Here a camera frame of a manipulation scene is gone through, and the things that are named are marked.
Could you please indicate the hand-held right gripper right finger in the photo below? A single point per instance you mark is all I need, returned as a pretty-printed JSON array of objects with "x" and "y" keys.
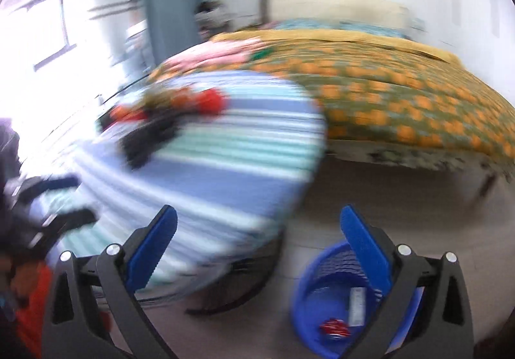
[{"x": 364, "y": 247}]

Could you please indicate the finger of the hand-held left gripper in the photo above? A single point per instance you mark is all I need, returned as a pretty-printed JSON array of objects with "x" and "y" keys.
[
  {"x": 70, "y": 219},
  {"x": 52, "y": 184}
]

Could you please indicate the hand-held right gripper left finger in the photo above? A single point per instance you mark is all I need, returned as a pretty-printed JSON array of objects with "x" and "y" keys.
[{"x": 155, "y": 247}]

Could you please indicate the blue plastic basket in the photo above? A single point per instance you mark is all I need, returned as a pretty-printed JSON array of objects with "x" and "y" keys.
[{"x": 314, "y": 294}]

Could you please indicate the orange white plastic bag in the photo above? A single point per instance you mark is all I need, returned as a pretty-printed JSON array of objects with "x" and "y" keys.
[{"x": 124, "y": 114}]

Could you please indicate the white flat box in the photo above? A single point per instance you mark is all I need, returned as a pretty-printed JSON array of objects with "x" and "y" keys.
[{"x": 357, "y": 304}]

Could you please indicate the red white wrapper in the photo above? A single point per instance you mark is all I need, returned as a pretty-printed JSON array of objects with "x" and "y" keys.
[{"x": 334, "y": 329}]

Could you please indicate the black table base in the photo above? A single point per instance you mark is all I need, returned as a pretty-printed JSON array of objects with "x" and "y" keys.
[{"x": 237, "y": 290}]

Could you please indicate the striped tablecloth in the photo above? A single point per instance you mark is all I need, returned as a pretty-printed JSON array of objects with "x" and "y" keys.
[{"x": 221, "y": 166}]

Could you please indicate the grey green bed sheet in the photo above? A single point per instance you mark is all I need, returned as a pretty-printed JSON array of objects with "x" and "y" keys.
[{"x": 422, "y": 159}]

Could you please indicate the black plastic bag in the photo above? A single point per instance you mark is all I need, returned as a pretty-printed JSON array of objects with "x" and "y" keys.
[{"x": 149, "y": 137}]

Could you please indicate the glass balcony door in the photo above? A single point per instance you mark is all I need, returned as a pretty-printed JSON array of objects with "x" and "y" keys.
[{"x": 48, "y": 57}]

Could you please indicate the orange brown wrapper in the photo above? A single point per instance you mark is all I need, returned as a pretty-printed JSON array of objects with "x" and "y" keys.
[{"x": 169, "y": 96}]

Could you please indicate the red packet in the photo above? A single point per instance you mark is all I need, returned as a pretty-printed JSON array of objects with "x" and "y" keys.
[{"x": 209, "y": 101}]

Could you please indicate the orange floral blanket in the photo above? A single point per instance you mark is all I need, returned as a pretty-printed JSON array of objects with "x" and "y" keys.
[{"x": 402, "y": 93}]

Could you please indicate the pink folded blanket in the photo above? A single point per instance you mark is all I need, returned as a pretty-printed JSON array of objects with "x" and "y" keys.
[{"x": 217, "y": 53}]

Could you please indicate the yellow bedspread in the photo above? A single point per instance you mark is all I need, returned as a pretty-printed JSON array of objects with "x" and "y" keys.
[{"x": 362, "y": 37}]

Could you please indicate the grey blue curtain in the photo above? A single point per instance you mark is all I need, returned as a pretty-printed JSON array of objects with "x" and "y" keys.
[{"x": 173, "y": 0}]

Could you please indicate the teal patterned pillow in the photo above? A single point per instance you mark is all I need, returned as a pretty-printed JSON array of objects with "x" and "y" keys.
[{"x": 342, "y": 25}]

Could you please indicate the pile of clothes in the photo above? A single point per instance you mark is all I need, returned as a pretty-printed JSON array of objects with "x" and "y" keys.
[{"x": 213, "y": 17}]

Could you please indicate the cream headboard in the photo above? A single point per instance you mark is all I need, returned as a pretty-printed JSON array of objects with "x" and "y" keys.
[{"x": 342, "y": 5}]

